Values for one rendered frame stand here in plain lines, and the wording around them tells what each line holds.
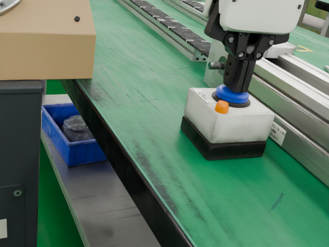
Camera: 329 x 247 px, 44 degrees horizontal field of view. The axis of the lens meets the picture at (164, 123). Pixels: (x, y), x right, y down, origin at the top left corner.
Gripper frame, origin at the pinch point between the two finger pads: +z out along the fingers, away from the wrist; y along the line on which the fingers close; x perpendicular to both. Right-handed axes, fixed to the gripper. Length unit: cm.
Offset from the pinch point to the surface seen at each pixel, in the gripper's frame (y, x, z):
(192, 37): -12.7, -37.0, 6.0
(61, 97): -4, -139, 65
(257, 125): -1.7, 4.0, 5.0
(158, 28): -12, -53, 9
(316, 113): -9.0, 4.9, 3.2
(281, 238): 3.0, 17.0, 9.5
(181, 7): -31, -82, 8
